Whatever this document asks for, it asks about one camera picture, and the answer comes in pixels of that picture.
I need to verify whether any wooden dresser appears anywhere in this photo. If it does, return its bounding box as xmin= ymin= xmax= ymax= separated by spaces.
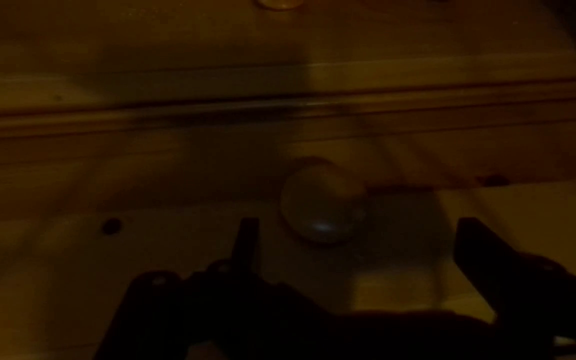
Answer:
xmin=0 ymin=0 xmax=576 ymax=223

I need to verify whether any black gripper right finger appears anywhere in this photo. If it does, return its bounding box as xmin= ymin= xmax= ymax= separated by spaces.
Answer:
xmin=453 ymin=218 xmax=567 ymax=319

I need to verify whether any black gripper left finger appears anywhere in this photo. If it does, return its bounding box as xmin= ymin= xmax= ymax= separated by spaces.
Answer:
xmin=230 ymin=218 xmax=261 ymax=275

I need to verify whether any topmost wooden drawer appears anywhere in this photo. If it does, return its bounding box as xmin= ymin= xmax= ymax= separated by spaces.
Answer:
xmin=0 ymin=182 xmax=576 ymax=360

